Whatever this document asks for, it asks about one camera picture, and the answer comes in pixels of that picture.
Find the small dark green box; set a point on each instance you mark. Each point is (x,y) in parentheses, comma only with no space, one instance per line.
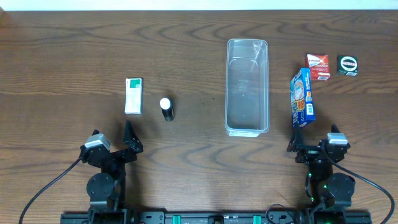
(347,65)

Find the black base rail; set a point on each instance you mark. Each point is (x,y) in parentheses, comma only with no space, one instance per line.
(273,216)

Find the clear plastic container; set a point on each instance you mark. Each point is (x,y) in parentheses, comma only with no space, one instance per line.
(247,112)

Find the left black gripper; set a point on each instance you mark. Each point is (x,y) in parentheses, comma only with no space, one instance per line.
(116,155)

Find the black bottle white cap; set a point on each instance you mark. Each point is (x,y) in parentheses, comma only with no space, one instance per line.
(167,109)

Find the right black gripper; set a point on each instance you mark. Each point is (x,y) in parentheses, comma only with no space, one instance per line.
(313,150)

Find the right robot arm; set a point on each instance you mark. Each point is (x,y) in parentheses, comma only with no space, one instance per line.
(329,192)

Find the white green Panadol box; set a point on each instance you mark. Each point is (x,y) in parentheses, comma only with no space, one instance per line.
(133,104)

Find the blue KoolFever box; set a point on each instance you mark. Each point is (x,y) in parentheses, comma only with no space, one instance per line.
(302,108)

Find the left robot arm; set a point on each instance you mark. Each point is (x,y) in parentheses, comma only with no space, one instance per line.
(107,189)

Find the red Panadol ActiFast box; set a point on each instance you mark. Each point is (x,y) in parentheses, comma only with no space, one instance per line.
(318,65)

